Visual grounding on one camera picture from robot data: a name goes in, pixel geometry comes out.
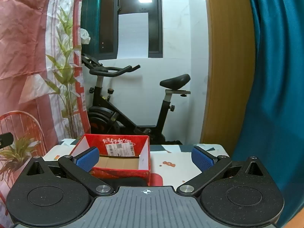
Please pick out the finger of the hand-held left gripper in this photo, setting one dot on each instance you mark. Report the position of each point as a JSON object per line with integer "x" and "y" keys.
{"x": 6, "y": 139}

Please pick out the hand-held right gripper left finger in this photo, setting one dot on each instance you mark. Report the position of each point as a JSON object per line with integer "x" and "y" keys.
{"x": 86, "y": 158}

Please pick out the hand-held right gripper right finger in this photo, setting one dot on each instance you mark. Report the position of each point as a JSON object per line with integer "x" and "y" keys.
{"x": 203, "y": 159}

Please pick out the red cardboard box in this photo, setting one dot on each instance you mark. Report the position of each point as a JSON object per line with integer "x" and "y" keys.
{"x": 118, "y": 173}

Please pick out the patterned tablecloth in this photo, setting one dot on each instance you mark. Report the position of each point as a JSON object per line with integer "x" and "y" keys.
{"x": 171, "y": 156}

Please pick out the black exercise bike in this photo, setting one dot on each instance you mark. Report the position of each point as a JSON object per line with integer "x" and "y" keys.
{"x": 163, "y": 114}

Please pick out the pink plant printed curtain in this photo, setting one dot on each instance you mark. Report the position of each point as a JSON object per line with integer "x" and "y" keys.
{"x": 23, "y": 40}

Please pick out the teal curtain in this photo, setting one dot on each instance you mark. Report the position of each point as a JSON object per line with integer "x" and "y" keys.
{"x": 280, "y": 76}

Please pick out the white plastic bag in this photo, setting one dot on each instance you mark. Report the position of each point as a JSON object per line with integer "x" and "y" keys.
{"x": 85, "y": 36}

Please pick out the dark framed window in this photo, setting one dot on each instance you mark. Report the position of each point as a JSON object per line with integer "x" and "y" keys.
{"x": 156, "y": 16}

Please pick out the wooden door frame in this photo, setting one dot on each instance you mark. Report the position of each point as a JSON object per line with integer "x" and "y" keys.
{"x": 228, "y": 64}

